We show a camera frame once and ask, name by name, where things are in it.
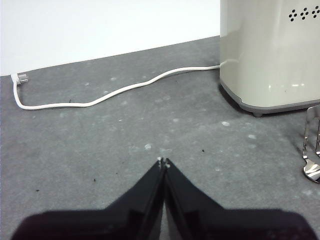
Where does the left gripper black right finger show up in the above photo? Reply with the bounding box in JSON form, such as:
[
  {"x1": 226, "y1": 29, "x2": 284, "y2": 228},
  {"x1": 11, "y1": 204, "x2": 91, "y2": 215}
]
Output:
[{"x1": 164, "y1": 157, "x2": 317, "y2": 240}]

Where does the cream toaster with chrome top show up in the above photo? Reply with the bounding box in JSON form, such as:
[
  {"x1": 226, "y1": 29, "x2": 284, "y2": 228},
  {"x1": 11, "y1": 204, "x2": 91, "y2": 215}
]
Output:
[{"x1": 219, "y1": 0, "x2": 320, "y2": 118}]

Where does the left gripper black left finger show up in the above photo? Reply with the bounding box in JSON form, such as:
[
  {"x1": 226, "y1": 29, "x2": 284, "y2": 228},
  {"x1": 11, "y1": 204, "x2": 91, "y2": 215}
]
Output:
[{"x1": 9, "y1": 157, "x2": 165, "y2": 240}]

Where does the silver metal toast rack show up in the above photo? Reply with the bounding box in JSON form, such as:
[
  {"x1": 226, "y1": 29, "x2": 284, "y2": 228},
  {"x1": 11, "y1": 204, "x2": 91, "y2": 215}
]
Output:
[{"x1": 301, "y1": 106, "x2": 320, "y2": 185}]

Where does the white power cable with plug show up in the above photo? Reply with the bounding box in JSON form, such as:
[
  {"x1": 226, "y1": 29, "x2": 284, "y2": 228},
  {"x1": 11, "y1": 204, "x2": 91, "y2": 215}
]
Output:
[{"x1": 11, "y1": 64, "x2": 222, "y2": 111}]

